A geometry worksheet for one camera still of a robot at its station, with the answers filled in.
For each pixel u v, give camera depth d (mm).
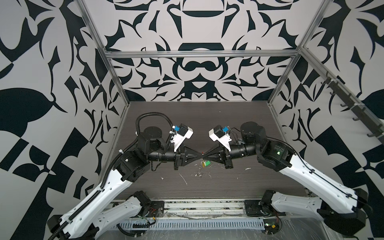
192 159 539
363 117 550
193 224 712
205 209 758
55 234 360
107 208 435
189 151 530
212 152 538
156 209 732
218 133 479
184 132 495
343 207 387
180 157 486
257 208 742
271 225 712
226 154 493
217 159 542
